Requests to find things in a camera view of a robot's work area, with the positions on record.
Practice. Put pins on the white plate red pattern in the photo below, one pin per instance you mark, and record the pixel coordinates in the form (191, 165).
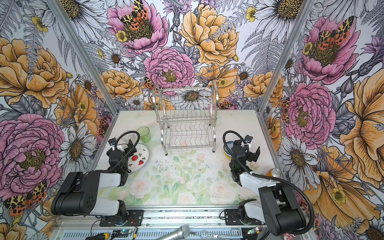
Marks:
(139, 159)

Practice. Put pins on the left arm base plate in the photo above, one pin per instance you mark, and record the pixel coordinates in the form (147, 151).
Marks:
(131, 218)

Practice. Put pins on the clear plastic tumbler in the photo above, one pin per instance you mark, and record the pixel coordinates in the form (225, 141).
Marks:
(128, 136)

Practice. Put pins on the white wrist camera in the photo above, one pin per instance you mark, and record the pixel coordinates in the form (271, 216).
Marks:
(247, 141)
(114, 146)

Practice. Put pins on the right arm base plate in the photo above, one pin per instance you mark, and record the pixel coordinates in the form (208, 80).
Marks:
(232, 218)

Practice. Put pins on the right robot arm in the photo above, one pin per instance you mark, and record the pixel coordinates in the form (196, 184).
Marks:
(276, 205)

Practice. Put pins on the green circuit board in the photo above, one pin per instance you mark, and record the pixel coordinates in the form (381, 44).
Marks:
(121, 233)

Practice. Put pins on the silver microphone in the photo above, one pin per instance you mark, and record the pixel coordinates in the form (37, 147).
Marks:
(181, 233)

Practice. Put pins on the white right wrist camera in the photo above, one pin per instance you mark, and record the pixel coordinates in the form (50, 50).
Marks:
(247, 141)

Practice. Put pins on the blue white ceramic bowl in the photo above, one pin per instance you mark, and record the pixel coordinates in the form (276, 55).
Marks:
(229, 145)

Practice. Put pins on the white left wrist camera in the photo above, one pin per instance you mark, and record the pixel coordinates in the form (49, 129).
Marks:
(114, 146)

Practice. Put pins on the yellow plastic bowl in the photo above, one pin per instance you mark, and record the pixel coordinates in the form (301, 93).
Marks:
(228, 155)

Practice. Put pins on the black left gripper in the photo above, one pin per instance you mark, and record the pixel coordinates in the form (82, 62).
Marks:
(108, 152)

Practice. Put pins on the green plastic tumbler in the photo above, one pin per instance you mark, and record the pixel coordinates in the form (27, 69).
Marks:
(145, 135)

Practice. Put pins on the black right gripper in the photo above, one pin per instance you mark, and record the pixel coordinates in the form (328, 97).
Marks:
(253, 157)

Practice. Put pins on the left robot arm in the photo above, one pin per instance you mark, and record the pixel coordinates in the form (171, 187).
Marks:
(78, 195)

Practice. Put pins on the yellow black handle tool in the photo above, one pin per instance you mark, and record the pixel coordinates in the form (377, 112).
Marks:
(102, 236)

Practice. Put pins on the orange soda can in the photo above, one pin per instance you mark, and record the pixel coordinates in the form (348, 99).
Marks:
(274, 172)

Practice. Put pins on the steel two-tier dish rack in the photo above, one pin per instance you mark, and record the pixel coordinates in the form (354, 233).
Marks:
(187, 116)

